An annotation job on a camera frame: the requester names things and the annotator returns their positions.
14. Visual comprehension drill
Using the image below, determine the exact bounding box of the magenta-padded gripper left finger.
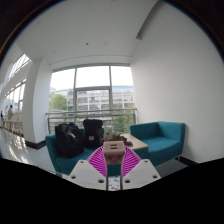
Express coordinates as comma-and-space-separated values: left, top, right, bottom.
66, 146, 109, 191

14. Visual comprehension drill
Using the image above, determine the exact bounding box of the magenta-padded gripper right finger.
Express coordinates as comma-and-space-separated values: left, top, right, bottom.
120, 146, 162, 191

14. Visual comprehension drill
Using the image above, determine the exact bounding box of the pink charger block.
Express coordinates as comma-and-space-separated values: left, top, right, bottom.
102, 140, 126, 165

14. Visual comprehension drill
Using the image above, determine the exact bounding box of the teal sofa seat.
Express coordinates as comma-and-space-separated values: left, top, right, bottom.
129, 121, 187, 167
45, 128, 105, 176

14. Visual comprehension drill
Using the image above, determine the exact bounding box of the wooden-topped side table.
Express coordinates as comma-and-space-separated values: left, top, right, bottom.
119, 132, 150, 160

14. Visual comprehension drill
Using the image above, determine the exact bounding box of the large black bag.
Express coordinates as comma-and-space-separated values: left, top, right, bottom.
54, 122, 85, 159

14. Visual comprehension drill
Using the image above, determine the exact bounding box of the black backpack with label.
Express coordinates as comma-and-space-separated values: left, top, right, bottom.
82, 118, 105, 149

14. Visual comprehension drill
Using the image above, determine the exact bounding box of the brown crumpled jacket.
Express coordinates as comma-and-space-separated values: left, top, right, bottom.
103, 131, 134, 148

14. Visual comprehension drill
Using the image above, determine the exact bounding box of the metal window railing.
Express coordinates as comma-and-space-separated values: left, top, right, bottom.
45, 107, 138, 135

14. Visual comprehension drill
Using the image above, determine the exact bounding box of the person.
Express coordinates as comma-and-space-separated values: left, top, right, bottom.
6, 104, 15, 124

